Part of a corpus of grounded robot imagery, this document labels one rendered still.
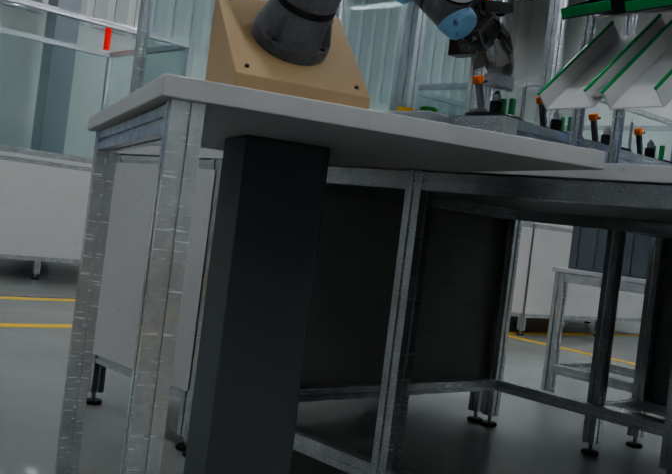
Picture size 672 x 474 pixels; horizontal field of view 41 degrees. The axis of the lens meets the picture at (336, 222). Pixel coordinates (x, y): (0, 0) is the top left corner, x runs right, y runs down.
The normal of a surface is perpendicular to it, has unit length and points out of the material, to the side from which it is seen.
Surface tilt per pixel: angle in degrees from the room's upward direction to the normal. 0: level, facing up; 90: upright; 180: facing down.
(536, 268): 90
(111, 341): 90
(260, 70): 43
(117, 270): 90
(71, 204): 90
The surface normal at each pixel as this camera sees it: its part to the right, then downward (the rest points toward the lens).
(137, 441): 0.36, 0.04
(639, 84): -0.51, -0.77
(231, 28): 0.37, -0.69
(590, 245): -0.73, -0.09
